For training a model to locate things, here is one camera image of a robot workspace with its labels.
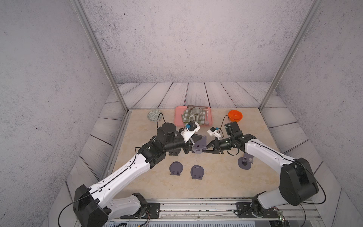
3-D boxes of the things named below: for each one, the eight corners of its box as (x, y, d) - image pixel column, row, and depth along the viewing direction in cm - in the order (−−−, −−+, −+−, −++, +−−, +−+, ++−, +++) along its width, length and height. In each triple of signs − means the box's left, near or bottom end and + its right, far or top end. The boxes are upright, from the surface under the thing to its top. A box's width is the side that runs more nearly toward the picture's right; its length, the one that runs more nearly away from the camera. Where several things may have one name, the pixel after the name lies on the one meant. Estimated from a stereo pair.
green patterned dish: (147, 122, 114) (146, 119, 111) (149, 113, 121) (148, 109, 118) (161, 122, 114) (160, 119, 111) (162, 113, 121) (162, 109, 118)
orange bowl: (228, 122, 114) (230, 118, 110) (226, 113, 120) (227, 109, 117) (242, 122, 113) (244, 118, 110) (239, 113, 120) (240, 109, 117)
